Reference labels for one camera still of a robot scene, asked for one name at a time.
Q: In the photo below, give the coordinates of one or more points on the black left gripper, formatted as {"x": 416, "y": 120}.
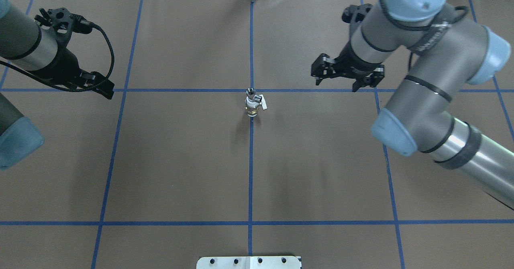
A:
{"x": 65, "y": 65}

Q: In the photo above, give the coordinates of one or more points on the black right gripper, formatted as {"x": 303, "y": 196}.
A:
{"x": 350, "y": 67}

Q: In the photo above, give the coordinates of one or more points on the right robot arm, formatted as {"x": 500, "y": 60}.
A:
{"x": 452, "y": 50}

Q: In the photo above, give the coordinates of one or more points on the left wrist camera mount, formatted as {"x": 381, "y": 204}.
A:
{"x": 61, "y": 24}

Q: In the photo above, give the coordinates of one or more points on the white mounting plate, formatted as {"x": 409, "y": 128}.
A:
{"x": 250, "y": 262}

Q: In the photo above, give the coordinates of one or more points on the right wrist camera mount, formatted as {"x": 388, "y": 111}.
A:
{"x": 354, "y": 15}

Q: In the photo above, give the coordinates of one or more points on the chrome angle pipe fitting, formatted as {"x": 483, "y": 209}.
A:
{"x": 251, "y": 93}

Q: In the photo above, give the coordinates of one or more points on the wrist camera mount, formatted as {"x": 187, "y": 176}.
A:
{"x": 61, "y": 24}
{"x": 354, "y": 15}

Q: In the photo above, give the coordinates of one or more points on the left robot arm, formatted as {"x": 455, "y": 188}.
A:
{"x": 38, "y": 49}

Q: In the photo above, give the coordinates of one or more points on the white brass PPR ball valve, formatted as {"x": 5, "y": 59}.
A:
{"x": 253, "y": 103}

